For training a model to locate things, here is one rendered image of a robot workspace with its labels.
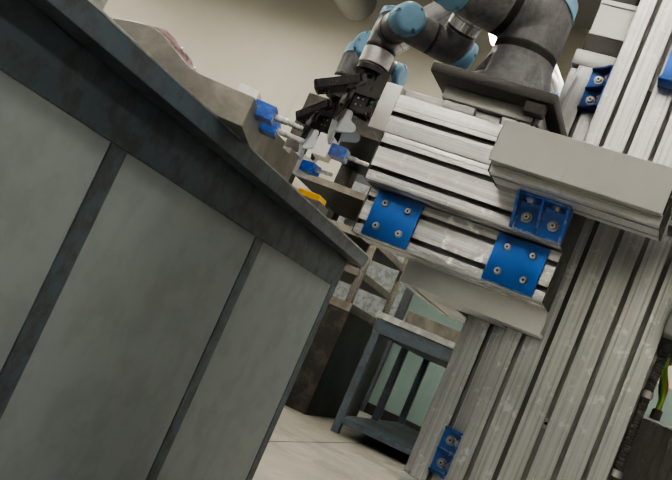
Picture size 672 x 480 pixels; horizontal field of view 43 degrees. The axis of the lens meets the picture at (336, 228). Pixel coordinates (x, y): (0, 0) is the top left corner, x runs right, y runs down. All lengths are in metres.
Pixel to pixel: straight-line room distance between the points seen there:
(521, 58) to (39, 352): 0.92
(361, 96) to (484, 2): 0.56
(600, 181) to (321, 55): 8.16
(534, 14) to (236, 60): 8.25
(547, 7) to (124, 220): 0.81
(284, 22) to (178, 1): 1.38
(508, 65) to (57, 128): 0.75
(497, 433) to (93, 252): 0.75
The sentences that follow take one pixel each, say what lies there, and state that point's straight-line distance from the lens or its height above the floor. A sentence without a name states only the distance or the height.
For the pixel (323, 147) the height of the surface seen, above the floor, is 0.93.
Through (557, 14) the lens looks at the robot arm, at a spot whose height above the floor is 1.20.
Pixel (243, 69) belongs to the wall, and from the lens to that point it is 9.62.
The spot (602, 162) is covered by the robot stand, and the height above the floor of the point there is 0.93.
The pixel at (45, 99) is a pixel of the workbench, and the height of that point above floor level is 0.67.
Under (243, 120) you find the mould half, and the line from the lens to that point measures 1.46.
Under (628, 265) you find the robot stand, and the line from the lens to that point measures 1.58.
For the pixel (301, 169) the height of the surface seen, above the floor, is 0.92.
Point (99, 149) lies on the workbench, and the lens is 1.32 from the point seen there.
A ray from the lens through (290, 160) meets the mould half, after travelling 1.96.
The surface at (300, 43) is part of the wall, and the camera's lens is 9.51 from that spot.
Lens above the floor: 0.54
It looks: 7 degrees up
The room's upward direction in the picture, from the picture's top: 24 degrees clockwise
